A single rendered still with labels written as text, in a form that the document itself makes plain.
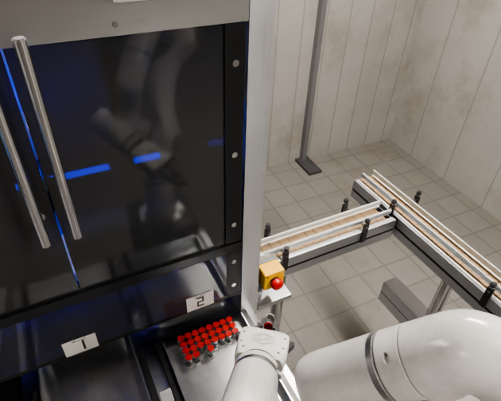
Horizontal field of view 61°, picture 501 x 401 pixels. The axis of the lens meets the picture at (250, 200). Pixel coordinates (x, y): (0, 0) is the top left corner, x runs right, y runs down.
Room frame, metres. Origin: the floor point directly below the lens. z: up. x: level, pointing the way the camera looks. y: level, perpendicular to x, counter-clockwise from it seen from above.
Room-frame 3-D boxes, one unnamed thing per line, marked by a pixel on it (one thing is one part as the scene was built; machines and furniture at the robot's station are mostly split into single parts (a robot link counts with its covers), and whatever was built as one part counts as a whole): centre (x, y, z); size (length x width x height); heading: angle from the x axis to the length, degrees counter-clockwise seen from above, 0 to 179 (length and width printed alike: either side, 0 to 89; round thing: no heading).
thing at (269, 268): (0.95, -0.07, 1.00); 0.08 x 0.07 x 0.07; 28
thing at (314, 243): (1.21, -0.26, 0.92); 0.69 x 0.15 x 0.16; 118
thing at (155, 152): (0.78, 0.21, 1.51); 0.43 x 0.01 x 0.59; 118
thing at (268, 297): (0.99, -0.06, 0.87); 0.14 x 0.13 x 0.02; 28
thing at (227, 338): (0.73, 0.10, 0.91); 0.18 x 0.02 x 0.05; 118
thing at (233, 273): (0.86, 0.04, 1.40); 0.05 x 0.01 x 0.80; 118
